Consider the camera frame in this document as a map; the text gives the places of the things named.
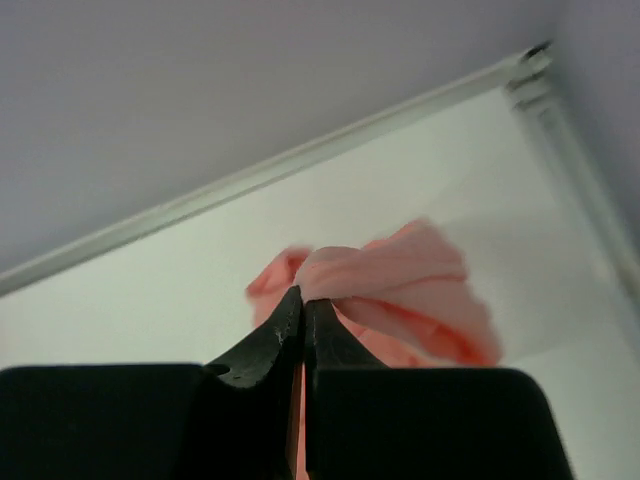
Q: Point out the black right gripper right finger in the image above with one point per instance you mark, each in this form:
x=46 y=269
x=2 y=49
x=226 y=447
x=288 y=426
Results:
x=365 y=420

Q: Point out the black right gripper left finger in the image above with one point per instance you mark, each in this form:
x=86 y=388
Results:
x=232 y=418

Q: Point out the salmon orange t-shirt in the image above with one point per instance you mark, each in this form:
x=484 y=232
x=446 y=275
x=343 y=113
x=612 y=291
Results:
x=406 y=297

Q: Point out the aluminium table edge rail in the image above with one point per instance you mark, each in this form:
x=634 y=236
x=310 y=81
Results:
x=492 y=155

